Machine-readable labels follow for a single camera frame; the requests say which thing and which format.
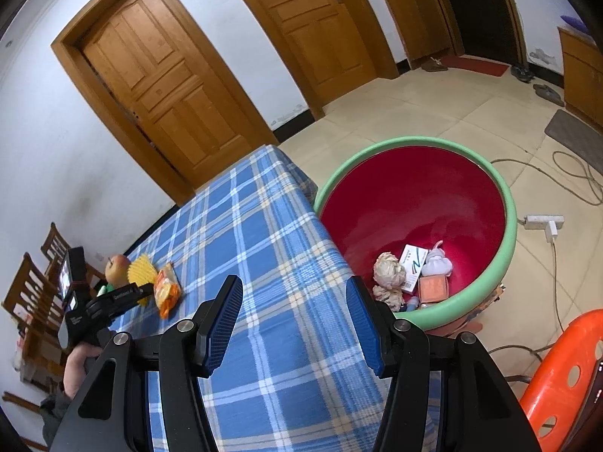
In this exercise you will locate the dark shoes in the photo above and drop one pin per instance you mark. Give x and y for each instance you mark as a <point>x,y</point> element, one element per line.
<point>522,73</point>

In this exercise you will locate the wooden panel door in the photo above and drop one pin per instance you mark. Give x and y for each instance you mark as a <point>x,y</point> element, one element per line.
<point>165,89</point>

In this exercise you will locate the white power strip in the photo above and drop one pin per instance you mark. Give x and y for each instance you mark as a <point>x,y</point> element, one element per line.
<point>541,220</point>

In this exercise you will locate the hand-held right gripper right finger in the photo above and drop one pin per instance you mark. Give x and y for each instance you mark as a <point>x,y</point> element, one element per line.
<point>362,325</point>

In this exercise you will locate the small blue bottle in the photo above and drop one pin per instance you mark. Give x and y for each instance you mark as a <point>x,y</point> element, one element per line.
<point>411,303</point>

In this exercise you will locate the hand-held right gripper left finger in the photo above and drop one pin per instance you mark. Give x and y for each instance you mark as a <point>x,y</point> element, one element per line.
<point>224,325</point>

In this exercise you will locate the colourful magazine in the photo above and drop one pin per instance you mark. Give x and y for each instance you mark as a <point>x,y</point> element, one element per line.
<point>494,294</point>

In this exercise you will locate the dark entrance door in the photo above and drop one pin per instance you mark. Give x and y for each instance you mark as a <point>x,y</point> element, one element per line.
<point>476,9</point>

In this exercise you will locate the orange cardboard box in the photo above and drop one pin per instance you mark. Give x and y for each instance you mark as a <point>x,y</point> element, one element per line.
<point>433,288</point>

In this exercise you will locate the blue plaid tablecloth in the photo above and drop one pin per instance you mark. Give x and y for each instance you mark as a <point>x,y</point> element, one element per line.
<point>264,245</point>

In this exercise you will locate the wooden chair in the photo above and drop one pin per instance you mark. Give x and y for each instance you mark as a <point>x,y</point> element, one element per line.
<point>54,245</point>
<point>28,301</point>

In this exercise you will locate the grey slippers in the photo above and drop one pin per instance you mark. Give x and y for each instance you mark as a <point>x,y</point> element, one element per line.
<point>549,94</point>

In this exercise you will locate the red doormat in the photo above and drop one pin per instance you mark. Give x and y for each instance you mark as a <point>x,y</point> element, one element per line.
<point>476,65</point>

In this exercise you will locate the white box with stripes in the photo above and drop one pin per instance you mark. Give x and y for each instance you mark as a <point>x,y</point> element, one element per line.
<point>414,263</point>

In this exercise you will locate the white tissue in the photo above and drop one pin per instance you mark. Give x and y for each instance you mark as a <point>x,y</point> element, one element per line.
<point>388,297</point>
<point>390,269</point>

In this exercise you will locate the brown slippers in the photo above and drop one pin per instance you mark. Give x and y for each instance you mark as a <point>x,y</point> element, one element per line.
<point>434,65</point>

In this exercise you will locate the orange plastic stool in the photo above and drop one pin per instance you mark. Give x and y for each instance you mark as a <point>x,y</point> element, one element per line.
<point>556,386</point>

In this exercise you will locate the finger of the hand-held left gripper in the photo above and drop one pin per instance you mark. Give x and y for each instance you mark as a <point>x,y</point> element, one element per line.
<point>145,292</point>

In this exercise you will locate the wooden cabinet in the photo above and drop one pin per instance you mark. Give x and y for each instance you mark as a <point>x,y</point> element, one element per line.
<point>582,80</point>

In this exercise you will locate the small green object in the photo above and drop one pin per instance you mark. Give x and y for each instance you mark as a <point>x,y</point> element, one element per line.
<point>106,288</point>

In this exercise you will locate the white charger plug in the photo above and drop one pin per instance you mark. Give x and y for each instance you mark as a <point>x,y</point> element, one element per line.
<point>552,231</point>

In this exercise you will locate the yellow foam fruit net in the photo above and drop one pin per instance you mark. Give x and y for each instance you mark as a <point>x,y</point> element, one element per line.
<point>141,270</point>

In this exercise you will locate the purple cloth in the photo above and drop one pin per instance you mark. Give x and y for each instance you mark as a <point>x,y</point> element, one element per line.
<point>574,22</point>

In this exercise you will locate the person's left hand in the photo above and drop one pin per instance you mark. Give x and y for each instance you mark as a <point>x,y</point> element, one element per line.
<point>75,369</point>

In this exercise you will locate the red yellow apple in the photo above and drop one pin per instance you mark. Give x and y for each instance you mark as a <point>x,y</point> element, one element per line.
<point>117,268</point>

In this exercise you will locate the orange snack packet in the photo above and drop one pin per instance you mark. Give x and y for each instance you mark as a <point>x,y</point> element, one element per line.
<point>167,289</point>

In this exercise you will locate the grey floor mat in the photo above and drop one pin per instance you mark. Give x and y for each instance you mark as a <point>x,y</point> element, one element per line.
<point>572,132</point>

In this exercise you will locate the small wooden cabinet door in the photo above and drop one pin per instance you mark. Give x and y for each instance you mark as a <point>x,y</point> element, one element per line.
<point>419,23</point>

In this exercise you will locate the red basin with green rim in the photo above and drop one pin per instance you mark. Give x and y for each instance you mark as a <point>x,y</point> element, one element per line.
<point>414,197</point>

